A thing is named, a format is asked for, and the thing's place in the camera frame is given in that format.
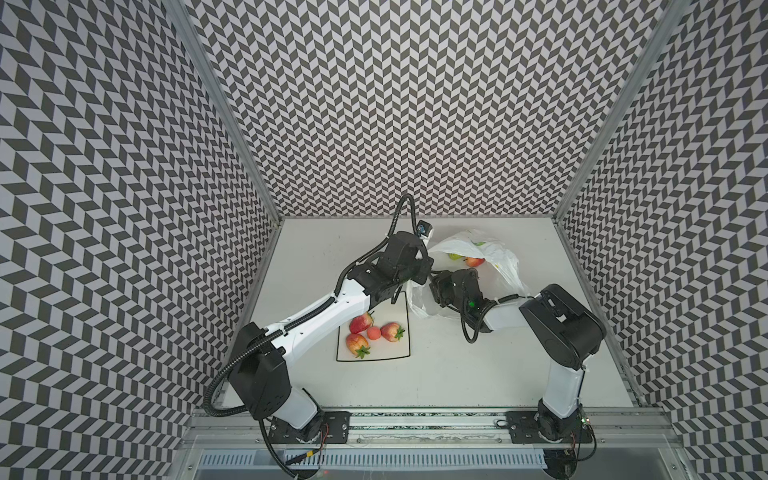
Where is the red fake apple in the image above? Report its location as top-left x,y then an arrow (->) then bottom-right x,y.
464,257 -> 485,268

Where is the white plastic bag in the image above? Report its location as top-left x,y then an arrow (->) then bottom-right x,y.
406,229 -> 530,320

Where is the red fake strawberry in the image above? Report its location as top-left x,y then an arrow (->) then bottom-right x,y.
346,334 -> 370,359
380,322 -> 406,343
349,313 -> 374,334

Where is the small red fake fruit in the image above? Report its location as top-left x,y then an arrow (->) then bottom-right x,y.
366,326 -> 381,340

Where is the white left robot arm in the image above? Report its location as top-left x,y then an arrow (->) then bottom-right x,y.
225,221 -> 434,432

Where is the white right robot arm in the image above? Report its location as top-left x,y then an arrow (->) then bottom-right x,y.
429,268 -> 607,448

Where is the white mat with black border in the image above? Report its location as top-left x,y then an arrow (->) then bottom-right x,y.
336,294 -> 411,363

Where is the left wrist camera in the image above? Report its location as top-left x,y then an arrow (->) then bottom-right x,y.
416,220 -> 433,239

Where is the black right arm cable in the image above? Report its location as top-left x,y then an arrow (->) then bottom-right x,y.
458,292 -> 523,345

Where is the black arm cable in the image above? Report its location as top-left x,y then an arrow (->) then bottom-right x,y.
458,292 -> 523,345
202,193 -> 421,480

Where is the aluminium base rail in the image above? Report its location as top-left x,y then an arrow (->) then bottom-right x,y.
167,407 -> 697,479

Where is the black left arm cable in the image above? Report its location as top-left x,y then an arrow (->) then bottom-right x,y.
202,193 -> 421,480

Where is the aluminium left corner post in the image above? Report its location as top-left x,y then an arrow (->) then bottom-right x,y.
163,0 -> 281,225

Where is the aluminium corner post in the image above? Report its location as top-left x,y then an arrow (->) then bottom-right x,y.
163,0 -> 281,225
553,0 -> 691,224

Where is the aluminium right corner post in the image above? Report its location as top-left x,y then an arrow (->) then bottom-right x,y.
553,0 -> 691,224

